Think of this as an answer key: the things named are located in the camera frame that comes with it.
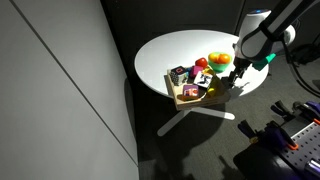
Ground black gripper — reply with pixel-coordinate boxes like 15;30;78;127
229;56;252;88

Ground pink block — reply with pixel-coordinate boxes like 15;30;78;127
188;65;204;79

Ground wooden tray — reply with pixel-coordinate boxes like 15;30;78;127
163;66;232;112

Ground green plastic bowl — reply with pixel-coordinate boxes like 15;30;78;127
207;51;233;74

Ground yellow toy banana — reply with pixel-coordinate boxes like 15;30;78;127
206;75;225;98

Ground orange toy fruit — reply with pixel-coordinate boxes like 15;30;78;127
217;53;232;65

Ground small yellow toy lemon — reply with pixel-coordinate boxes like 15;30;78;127
208;52;220;64

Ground black and white picture cube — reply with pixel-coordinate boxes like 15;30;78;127
193;70;214;90

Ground red toy tomato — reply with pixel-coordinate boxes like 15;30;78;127
194;57;209;70

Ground purple cube with orange print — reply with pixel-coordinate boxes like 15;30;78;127
181;84;201;101

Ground black clamp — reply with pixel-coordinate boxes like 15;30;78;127
269;99;294;122
237;119;265;145

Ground dark cube with red letter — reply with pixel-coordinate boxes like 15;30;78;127
169;65;190;86

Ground white table leg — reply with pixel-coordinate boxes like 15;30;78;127
156;107;236;138

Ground purple clamp with orange tip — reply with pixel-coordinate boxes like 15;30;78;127
292;100;320;126
264;120;300;152

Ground perforated metal breadboard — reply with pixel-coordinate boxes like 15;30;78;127
279;121;320;169

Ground teal camera mount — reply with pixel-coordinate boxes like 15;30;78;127
252;52;277;71

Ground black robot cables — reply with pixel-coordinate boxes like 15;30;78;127
282;19;320;98

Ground aluminium extrusion rail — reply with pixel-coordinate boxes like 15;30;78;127
303;159;320;178

